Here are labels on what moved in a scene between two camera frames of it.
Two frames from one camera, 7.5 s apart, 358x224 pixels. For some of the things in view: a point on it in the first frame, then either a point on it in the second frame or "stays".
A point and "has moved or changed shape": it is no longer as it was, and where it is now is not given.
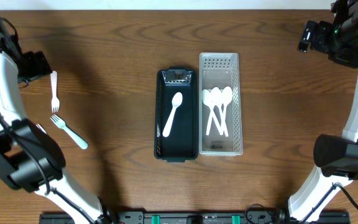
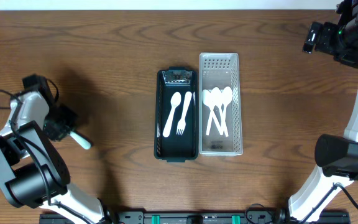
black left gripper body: x=38 y=64 → x=60 y=125
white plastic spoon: x=207 y=99 stays
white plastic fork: x=55 y=103 has moved or changed shape
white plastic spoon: x=227 y=94 stays
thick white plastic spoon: x=176 y=100 stays
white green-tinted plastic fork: x=61 y=124 stays
